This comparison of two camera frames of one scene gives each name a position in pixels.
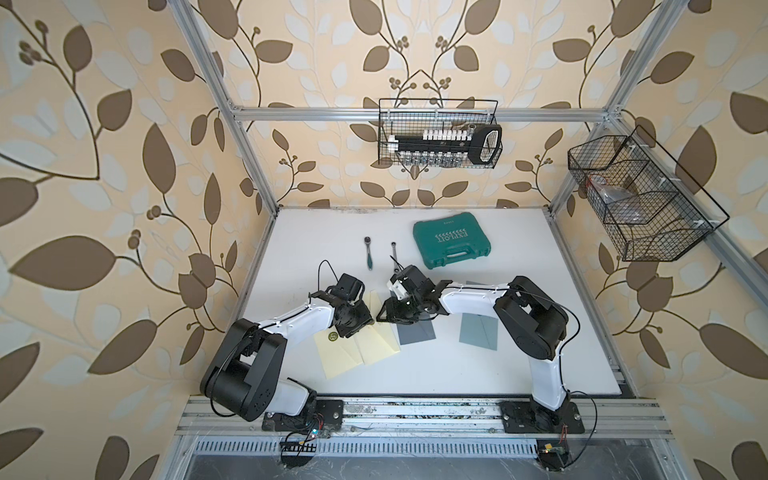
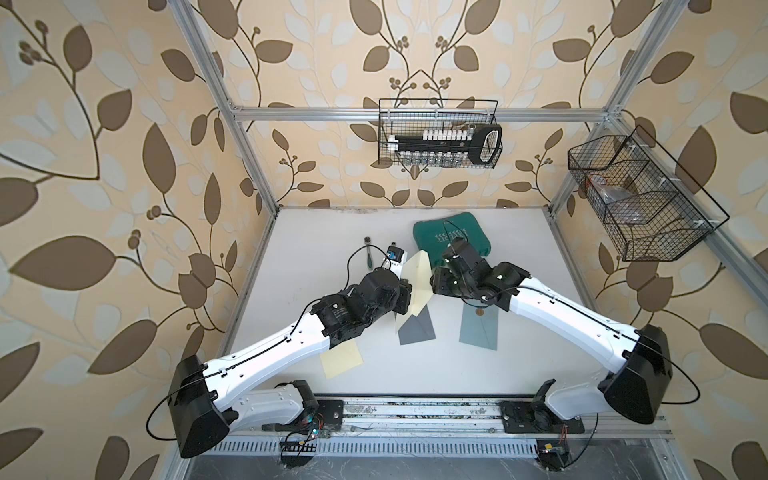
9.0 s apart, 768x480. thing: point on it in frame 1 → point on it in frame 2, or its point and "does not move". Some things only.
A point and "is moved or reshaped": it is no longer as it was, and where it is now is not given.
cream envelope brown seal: (381, 339) is moved or reshaped
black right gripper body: (404, 310) → (445, 283)
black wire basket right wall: (643, 195) does not move
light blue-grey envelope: (479, 330) does not move
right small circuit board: (553, 454) does not move
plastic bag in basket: (620, 204) does not move
